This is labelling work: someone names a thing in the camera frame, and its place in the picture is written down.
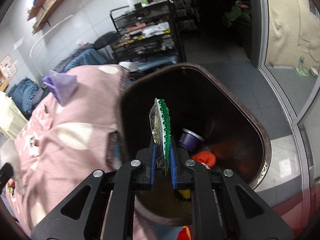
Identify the orange foam net in bin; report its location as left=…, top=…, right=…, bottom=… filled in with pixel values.
left=192, top=151, right=216, bottom=169

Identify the massage bed with blue cover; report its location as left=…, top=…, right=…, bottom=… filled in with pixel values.
left=53, top=43, right=118, bottom=73

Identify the green potted plant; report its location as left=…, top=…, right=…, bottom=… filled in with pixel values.
left=226, top=0, right=252, bottom=26

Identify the cream cloth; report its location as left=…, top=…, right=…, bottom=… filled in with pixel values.
left=0, top=91, right=28, bottom=139

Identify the black chair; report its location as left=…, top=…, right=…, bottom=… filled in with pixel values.
left=93, top=31, right=119, bottom=59

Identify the pink cow-print bed cover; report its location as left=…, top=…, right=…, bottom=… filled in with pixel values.
left=1, top=64, right=126, bottom=234

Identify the pile of blue towels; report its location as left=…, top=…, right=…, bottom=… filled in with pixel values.
left=7, top=77, right=44, bottom=120

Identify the green clear candy wrapper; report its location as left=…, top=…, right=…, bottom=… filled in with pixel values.
left=149, top=98, right=171, bottom=174

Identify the plastic bottle outside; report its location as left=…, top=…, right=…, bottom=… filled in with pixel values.
left=296, top=54, right=309, bottom=76

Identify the purple plastic package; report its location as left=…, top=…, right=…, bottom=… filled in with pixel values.
left=42, top=70, right=78, bottom=106

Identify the purple cup in bin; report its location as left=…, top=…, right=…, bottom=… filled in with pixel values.
left=179, top=128, right=204, bottom=152

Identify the brown trash bin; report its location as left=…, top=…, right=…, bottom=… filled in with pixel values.
left=119, top=62, right=272, bottom=228

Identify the black wire shelf cart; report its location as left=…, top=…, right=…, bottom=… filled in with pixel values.
left=110, top=0, right=186, bottom=61

